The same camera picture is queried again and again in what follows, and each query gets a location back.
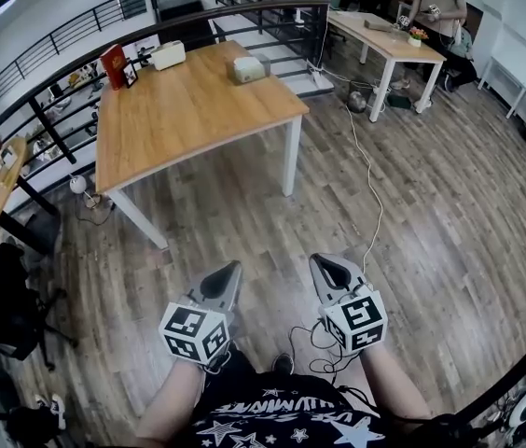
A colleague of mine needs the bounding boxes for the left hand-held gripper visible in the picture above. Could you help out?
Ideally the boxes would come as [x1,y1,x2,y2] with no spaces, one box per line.
[159,259,243,368]

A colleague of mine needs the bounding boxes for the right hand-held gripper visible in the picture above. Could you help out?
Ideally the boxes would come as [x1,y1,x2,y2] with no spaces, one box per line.
[308,253,388,357]

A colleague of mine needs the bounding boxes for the transparent brown tissue box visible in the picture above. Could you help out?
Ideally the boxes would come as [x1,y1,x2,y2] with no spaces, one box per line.
[231,54,271,85]

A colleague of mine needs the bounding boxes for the person's left forearm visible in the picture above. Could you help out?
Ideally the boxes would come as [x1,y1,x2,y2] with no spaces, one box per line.
[134,357,208,445]

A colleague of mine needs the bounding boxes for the person's right forearm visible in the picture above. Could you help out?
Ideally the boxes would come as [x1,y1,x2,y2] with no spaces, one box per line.
[359,345,432,419]

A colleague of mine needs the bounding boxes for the white rectangular basket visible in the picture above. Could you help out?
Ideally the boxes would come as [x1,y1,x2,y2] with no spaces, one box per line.
[150,39,187,71]

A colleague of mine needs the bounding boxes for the person's left leg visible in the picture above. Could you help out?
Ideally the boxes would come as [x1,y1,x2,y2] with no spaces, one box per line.
[215,343,257,382]

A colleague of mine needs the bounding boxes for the person's leg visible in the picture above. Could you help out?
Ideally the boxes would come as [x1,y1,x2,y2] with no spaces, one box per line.
[271,353,295,376]
[215,343,257,382]

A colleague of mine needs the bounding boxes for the person's right leg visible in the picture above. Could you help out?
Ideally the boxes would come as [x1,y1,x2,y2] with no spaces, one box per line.
[271,353,295,376]

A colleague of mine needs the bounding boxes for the person's black star-print shirt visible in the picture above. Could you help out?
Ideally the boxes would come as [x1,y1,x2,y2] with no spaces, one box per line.
[187,373,397,448]

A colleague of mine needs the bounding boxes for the wooden table with white legs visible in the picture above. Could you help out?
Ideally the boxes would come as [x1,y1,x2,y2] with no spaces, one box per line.
[94,39,311,250]

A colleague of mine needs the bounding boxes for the black mesh wastebasket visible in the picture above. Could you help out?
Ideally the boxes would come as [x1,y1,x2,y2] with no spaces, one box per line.
[346,91,368,114]

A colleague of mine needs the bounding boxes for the black office chair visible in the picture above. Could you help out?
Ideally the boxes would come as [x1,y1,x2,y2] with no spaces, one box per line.
[10,287,80,372]

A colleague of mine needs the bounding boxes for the dark flat bar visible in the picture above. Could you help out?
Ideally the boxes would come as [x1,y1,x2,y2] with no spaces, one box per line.
[449,352,526,434]

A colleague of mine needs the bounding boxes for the black white sneaker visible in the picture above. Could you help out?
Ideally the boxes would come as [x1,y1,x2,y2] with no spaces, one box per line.
[34,393,68,431]

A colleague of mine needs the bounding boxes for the wooden table with black legs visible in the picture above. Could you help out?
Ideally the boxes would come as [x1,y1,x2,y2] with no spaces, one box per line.
[0,136,60,257]

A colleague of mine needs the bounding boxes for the red book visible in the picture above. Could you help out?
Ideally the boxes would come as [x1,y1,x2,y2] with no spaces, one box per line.
[99,43,127,91]

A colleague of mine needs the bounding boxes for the long wooden table white legs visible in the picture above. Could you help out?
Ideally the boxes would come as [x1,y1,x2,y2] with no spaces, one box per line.
[327,9,448,123]

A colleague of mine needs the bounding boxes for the potted orange flowers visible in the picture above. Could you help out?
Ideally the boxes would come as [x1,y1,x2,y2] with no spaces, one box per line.
[407,26,430,49]

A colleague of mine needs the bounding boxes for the white desk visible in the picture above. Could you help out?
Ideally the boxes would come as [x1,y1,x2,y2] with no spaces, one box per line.
[477,56,526,165]

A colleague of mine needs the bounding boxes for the black railing with wooden handrail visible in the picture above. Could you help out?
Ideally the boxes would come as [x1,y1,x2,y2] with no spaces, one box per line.
[0,0,332,195]

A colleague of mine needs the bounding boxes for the black balcony railing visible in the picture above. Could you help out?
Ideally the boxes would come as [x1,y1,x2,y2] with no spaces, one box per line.
[0,0,148,105]

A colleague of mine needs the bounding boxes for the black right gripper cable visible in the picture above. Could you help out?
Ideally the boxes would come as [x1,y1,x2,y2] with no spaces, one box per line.
[288,327,363,383]

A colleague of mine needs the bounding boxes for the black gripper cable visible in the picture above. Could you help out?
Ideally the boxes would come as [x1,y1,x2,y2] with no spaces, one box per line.
[202,350,232,375]
[288,327,363,383]

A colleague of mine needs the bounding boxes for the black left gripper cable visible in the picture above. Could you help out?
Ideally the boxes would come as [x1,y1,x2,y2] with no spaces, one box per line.
[202,350,232,375]

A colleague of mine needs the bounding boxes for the white floor cable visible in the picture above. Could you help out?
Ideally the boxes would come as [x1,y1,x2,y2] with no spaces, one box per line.
[344,103,384,274]

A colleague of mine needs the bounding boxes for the black picture frame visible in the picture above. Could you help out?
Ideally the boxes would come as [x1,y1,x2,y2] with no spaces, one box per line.
[121,60,140,90]

